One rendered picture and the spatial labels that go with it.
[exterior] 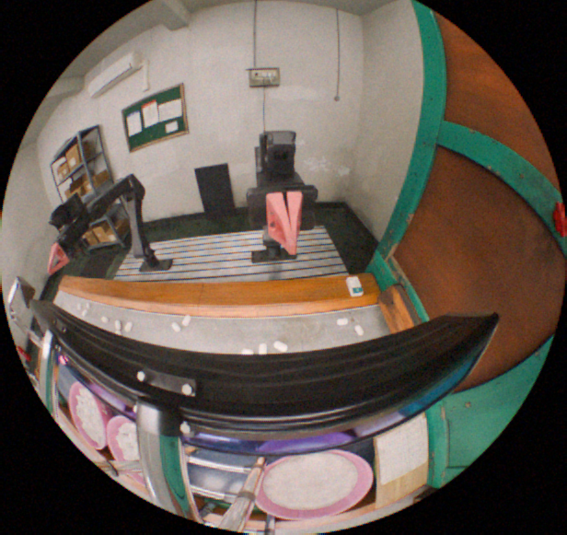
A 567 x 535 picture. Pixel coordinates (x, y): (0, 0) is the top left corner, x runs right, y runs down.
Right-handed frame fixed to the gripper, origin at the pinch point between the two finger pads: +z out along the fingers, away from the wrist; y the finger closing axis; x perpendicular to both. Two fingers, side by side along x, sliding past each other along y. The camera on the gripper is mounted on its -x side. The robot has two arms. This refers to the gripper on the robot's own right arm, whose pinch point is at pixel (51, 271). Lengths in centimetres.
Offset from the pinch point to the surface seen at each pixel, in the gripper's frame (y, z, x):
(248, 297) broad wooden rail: 50, -11, 30
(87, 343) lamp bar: 41.9, 12.2, -3.5
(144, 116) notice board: -78, -196, -46
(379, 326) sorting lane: 88, 4, 32
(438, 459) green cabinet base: 89, 51, 24
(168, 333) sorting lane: 24.5, -1.1, 32.6
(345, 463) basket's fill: 68, 39, 32
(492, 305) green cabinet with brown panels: 93, 16, 2
